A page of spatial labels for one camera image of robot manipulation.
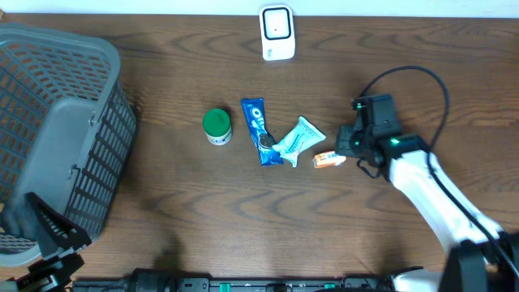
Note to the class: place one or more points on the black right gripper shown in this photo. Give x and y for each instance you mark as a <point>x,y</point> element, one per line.
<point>343,143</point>

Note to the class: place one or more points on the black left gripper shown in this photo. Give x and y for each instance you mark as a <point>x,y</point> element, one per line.
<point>50,274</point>

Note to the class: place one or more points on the small orange snack box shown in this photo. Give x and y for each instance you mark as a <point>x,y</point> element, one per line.
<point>326,159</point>

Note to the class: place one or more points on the white mint tissue pack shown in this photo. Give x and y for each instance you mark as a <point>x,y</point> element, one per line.
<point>303,136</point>

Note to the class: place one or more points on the grey plastic mesh basket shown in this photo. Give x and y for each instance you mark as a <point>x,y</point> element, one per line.
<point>67,130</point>

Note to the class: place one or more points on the blue Oreo cookie pack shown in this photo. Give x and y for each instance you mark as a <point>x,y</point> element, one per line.
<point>253,110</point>

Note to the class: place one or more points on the green lid white jar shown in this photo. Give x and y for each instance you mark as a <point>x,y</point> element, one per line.
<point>217,127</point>

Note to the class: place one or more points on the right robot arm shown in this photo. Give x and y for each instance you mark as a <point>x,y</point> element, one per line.
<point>481,255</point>

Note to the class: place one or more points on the white barcode scanner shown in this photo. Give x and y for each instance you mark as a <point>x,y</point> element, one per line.
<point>277,33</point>

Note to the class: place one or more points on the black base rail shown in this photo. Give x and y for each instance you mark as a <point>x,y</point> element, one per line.
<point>259,284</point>

